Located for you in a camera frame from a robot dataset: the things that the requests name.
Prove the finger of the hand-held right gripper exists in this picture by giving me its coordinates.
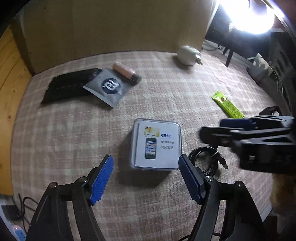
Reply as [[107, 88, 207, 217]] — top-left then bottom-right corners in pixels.
[[221, 116, 296, 131], [200, 127, 296, 147]]

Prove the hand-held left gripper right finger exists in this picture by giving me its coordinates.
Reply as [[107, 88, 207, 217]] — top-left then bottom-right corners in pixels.
[[179, 154, 266, 241]]

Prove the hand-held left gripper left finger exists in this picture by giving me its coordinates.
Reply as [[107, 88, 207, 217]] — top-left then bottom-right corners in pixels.
[[25, 154, 114, 241]]

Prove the black usb cable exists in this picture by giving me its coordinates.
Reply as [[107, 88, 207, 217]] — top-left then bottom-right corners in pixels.
[[188, 147, 229, 178]]

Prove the clear plastic box with leaflet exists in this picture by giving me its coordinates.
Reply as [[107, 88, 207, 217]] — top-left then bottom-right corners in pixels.
[[130, 119, 181, 171]]

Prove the black pouch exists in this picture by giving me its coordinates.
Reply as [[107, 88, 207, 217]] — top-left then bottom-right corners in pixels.
[[40, 68, 102, 105]]

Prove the plaid cloth covered desktop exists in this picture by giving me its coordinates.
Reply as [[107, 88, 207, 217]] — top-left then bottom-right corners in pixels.
[[10, 50, 282, 241]]

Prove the green stick sachet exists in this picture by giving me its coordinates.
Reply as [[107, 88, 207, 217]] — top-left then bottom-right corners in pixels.
[[211, 91, 245, 119]]

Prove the mottled green cloth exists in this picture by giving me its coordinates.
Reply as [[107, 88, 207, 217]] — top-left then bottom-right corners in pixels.
[[247, 53, 272, 77]]

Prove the white charger plug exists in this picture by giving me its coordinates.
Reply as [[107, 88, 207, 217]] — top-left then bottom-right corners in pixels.
[[177, 45, 203, 66]]

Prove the grey sachet with round logo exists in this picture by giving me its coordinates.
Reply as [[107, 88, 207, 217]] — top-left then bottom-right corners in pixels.
[[83, 68, 130, 108]]

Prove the white power strip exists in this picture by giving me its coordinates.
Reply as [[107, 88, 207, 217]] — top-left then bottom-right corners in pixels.
[[8, 224, 26, 241]]

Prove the pink tube with black cap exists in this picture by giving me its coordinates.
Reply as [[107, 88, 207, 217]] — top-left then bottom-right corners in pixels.
[[113, 62, 142, 85]]

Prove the beige cardboard board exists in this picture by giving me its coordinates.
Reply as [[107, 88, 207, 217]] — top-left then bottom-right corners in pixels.
[[11, 0, 215, 75]]

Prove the black power cable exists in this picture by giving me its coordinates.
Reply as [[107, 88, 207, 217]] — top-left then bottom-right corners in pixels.
[[17, 194, 40, 224]]

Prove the dark furniture frame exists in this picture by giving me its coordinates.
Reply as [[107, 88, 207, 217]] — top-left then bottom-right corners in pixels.
[[205, 5, 245, 67]]

